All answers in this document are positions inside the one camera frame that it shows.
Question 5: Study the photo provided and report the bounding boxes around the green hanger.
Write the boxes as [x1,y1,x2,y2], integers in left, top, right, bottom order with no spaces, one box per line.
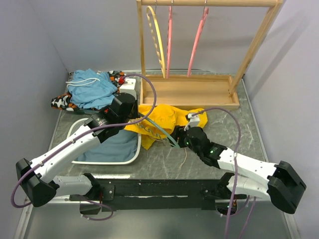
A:
[138,112,181,150]

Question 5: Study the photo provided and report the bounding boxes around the yellow shorts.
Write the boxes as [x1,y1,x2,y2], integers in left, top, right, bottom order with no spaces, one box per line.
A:
[125,104,201,150]

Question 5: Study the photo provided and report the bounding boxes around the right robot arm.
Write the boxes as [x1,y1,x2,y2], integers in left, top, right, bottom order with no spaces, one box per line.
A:
[171,126,307,214]

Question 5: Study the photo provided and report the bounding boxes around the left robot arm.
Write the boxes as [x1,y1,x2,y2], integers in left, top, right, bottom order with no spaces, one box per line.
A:
[16,93,138,207]

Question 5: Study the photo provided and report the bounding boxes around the light blue shorts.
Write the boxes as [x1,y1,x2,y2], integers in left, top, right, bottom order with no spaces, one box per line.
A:
[67,69,118,110]

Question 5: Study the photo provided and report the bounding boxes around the wooden hanger rack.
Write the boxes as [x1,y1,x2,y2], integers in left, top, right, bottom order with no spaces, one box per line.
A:
[136,0,283,110]

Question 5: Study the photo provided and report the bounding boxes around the yellow hanger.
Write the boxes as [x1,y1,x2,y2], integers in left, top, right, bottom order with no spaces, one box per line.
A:
[146,6,166,78]

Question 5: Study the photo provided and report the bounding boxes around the patterned black orange shorts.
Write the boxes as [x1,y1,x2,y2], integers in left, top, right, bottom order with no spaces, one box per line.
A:
[51,71,125,112]

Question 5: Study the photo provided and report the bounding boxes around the pink hanger left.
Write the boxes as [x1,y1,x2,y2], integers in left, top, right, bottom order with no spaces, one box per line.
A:
[166,6,172,78]

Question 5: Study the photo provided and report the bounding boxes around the pink hanger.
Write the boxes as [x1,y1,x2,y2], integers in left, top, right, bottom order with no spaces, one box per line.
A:
[187,7,209,77]
[166,6,172,78]

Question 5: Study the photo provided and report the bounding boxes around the pink hanger right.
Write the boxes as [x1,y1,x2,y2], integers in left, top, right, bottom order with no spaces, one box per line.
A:
[187,7,209,77]

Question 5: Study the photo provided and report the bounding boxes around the blue cloth in basket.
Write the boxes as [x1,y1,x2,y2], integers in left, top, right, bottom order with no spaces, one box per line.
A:
[75,129,138,163]

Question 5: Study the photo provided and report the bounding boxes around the white laundry basket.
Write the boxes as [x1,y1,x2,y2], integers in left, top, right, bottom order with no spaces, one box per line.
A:
[67,118,142,166]

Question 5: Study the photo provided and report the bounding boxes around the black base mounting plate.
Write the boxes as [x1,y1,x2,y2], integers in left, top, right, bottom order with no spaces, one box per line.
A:
[69,178,240,216]

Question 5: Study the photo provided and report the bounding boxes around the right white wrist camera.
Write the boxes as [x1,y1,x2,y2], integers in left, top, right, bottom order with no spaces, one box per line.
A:
[183,113,200,131]

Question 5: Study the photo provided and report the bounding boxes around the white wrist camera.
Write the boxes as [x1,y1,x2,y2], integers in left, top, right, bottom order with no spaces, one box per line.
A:
[119,78,137,99]
[183,113,200,131]

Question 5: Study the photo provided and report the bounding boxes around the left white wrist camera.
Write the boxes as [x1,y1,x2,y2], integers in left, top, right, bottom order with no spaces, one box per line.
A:
[119,78,137,99]

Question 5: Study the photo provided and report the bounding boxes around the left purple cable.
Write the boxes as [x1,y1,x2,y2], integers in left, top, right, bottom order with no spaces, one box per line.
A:
[10,73,158,222]

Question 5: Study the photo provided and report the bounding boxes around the aluminium rail frame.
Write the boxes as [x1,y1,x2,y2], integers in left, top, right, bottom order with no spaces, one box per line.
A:
[15,198,300,239]

